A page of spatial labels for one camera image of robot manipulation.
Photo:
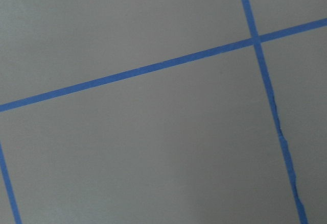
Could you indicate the brown paper table cover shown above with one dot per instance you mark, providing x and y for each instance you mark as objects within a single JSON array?
[{"x": 164, "y": 111}]

